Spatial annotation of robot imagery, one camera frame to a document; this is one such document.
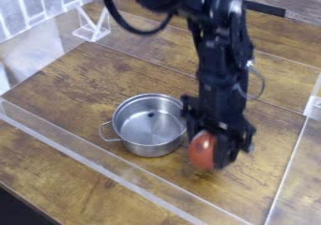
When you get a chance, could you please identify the clear acrylic front barrier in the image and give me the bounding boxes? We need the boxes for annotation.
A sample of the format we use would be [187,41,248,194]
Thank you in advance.
[0,97,251,225]

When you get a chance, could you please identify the black bar on table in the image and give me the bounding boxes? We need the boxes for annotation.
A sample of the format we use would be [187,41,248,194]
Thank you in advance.
[243,0,286,18]

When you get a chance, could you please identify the clear acrylic right barrier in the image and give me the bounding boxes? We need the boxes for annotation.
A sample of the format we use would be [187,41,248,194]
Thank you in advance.
[264,73,321,225]

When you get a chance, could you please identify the red plush mushroom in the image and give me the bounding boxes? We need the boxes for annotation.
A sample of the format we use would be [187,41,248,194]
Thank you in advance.
[188,130,216,171]

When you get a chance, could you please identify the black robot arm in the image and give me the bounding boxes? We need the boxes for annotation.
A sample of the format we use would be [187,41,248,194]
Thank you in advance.
[136,0,255,171]

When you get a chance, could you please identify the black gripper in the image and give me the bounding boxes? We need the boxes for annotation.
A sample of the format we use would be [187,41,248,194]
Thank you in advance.
[180,82,255,170]

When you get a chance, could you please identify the silver metal pot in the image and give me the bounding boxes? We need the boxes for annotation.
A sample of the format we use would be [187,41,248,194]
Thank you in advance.
[98,93,187,158]

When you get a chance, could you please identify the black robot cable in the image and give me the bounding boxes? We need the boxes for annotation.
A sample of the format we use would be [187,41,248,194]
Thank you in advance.
[96,0,173,36]

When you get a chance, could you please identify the clear acrylic triangle stand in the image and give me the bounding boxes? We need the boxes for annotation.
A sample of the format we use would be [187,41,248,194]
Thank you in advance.
[70,7,110,42]

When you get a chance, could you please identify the clear acrylic barrier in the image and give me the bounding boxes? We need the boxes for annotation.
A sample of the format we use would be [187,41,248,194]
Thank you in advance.
[0,97,251,225]
[264,73,321,225]

